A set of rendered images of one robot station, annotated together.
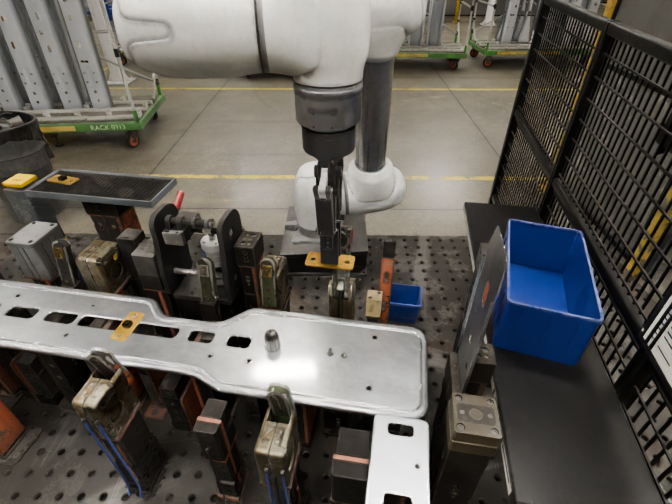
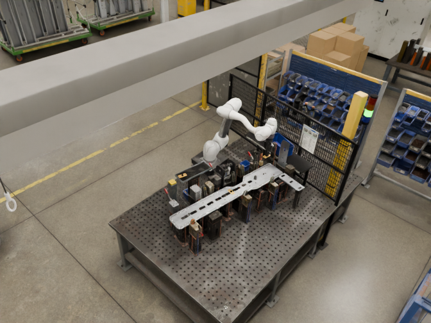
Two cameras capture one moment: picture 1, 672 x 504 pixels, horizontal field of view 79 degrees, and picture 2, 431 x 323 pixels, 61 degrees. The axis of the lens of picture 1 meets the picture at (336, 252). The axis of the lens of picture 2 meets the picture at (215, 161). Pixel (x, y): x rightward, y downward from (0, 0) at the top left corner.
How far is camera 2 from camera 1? 3.46 m
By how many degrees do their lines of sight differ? 39
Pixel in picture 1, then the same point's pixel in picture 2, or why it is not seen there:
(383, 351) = (269, 169)
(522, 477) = (299, 170)
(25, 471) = (226, 234)
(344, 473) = (282, 184)
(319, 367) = (265, 176)
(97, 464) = (235, 225)
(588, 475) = (304, 165)
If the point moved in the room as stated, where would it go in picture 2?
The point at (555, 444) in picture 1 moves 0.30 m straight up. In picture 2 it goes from (299, 165) to (304, 143)
